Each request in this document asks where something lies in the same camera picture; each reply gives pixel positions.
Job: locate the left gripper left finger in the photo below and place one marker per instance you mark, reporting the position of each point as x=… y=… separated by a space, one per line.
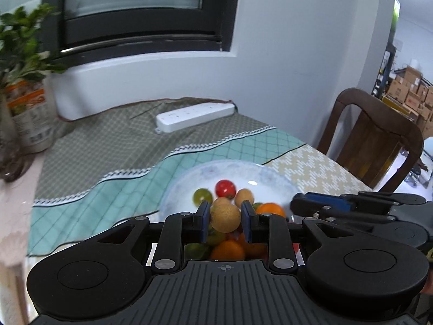
x=179 y=230

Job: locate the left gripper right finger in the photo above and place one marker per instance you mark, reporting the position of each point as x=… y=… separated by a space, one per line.
x=272 y=230

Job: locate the tan longan fruit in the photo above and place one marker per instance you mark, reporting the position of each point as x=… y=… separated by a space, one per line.
x=225 y=218

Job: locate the person's right hand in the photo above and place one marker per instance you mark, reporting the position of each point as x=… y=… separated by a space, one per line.
x=428 y=287

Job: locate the orange front left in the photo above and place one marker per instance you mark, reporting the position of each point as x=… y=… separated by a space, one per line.
x=272 y=208

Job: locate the orange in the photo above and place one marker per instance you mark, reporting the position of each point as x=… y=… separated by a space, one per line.
x=228 y=250
x=272 y=208

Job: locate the green tomato back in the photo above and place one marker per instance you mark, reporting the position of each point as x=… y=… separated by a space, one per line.
x=200 y=195

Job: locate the white floral ceramic plate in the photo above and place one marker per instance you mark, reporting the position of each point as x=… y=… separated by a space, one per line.
x=266 y=184

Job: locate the tan longan right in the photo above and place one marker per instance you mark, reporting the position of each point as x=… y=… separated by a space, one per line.
x=244 y=195

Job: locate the orange front centre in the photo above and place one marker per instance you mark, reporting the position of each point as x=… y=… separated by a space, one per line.
x=228 y=250

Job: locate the red cherry tomato back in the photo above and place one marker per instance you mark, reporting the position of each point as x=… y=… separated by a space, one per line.
x=226 y=189

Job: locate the wooden chair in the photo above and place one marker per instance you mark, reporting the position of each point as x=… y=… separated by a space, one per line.
x=380 y=132

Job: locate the patterned tablecloth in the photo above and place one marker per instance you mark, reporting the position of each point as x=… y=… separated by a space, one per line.
x=115 y=165

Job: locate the white power strip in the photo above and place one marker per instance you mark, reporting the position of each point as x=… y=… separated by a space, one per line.
x=190 y=116

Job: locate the stacked cardboard boxes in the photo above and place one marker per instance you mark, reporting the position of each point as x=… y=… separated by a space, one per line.
x=411 y=94

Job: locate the printed paper food bag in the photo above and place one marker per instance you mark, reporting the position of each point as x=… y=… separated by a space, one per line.
x=31 y=108

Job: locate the dark framed window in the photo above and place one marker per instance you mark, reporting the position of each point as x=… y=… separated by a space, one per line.
x=85 y=31

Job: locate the leafy plant in glass vase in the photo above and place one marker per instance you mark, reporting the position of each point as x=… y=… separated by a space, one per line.
x=22 y=58

